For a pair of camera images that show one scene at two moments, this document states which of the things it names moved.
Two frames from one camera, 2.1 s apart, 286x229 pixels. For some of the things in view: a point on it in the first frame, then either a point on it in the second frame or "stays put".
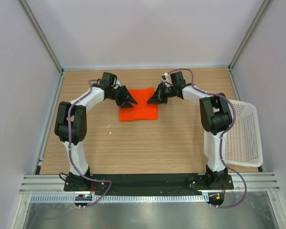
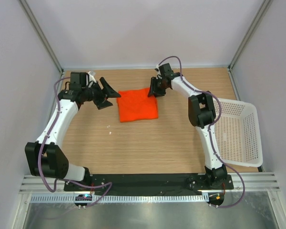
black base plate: x=148 y=182 stays put
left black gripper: x=124 y=94 → x=102 y=102
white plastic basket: x=242 y=143 stays put
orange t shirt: x=142 y=110 stays put
